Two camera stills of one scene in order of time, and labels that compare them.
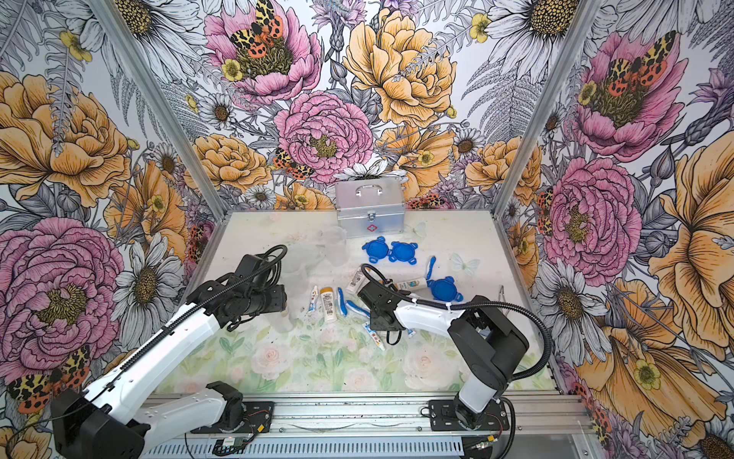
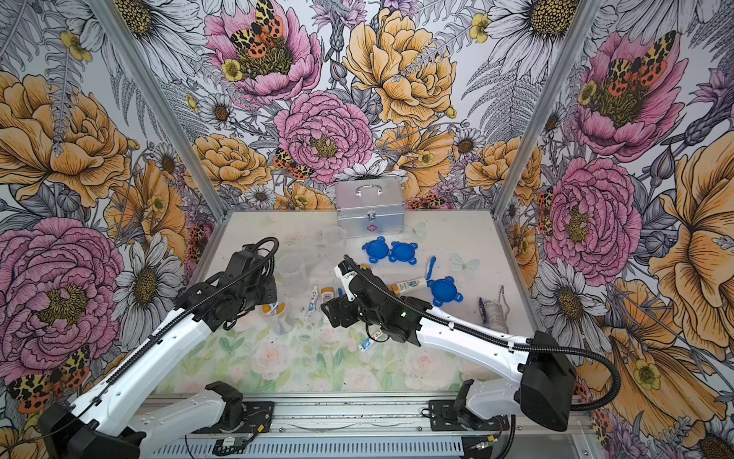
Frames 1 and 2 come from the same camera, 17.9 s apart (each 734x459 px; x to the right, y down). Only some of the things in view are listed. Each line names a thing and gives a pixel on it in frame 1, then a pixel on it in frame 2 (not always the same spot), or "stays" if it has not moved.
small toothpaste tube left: (313, 301) stays
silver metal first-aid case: (367, 208) stays
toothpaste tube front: (375, 336) -> (366, 344)
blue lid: (444, 290) stays
